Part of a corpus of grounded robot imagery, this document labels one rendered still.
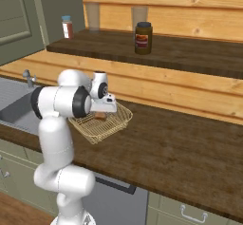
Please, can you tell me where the black dishwasher handle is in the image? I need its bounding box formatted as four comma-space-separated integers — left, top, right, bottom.
94, 176, 138, 196

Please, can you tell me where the grey dishwasher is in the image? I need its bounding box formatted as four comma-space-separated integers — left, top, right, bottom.
82, 171, 150, 225

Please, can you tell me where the grey-green drawer front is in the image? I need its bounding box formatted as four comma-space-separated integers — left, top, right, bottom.
146, 191, 243, 225

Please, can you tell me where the grey steel sink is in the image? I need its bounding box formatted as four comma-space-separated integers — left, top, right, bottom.
0, 76, 43, 136

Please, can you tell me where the small brown block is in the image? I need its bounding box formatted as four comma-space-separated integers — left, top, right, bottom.
94, 112, 108, 122

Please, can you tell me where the woven wicker basket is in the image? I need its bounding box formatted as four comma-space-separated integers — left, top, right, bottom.
67, 101, 134, 145

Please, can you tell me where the grey-green wall cabinet body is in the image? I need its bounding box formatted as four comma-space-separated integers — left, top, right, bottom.
29, 0, 86, 48

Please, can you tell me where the grey-green panel under sink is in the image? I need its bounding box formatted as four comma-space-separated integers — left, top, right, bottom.
0, 138, 46, 166

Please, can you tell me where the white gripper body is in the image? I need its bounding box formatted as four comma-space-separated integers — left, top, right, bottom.
90, 101, 119, 115

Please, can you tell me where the spice jar with blue lid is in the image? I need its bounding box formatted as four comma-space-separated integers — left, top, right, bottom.
61, 14, 75, 40

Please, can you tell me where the grey-green wall cabinet door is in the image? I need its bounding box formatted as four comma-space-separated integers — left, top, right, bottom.
0, 0, 46, 67

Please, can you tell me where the dark jar with orange label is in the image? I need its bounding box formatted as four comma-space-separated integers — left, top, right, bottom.
134, 21, 154, 56

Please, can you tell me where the grey-green base cupboard door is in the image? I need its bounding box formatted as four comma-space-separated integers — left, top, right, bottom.
0, 154, 60, 217

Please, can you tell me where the dark wooden shelf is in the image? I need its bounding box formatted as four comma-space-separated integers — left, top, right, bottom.
46, 28, 243, 81

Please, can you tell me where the grey sink tap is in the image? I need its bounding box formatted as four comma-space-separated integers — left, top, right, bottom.
22, 68, 38, 89

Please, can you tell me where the clear drinking glass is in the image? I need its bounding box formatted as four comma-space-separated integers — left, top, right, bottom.
84, 1, 102, 33
130, 6, 149, 32

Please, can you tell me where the silver drawer handle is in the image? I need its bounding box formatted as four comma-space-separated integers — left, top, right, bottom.
179, 203, 209, 224

